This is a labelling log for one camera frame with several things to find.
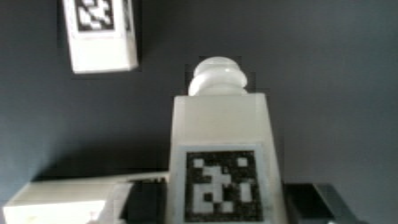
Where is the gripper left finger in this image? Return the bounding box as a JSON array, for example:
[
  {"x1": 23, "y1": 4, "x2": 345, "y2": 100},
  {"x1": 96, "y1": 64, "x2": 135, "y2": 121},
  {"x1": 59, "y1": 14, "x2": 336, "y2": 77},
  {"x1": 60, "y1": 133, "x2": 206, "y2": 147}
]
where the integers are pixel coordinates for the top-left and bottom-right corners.
[{"x1": 2, "y1": 171, "x2": 169, "y2": 224}]

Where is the white table leg with tag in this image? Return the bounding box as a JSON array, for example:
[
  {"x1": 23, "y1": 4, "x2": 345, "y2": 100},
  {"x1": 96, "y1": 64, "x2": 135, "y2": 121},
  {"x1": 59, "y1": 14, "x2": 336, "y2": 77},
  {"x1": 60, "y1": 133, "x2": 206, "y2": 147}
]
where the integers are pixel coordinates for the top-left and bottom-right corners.
[{"x1": 165, "y1": 57, "x2": 288, "y2": 224}]

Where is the white table leg centre right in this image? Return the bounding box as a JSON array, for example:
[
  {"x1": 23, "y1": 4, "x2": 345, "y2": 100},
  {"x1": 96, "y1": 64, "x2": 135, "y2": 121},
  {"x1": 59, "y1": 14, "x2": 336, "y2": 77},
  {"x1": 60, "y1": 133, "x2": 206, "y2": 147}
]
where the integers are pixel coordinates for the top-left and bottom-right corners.
[{"x1": 62, "y1": 0, "x2": 139, "y2": 74}]

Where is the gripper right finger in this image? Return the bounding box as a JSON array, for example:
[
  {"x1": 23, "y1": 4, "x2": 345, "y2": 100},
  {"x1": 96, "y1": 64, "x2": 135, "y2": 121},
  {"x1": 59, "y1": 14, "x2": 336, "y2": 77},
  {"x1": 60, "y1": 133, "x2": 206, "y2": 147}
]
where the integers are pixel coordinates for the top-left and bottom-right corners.
[{"x1": 284, "y1": 183, "x2": 368, "y2": 224}]

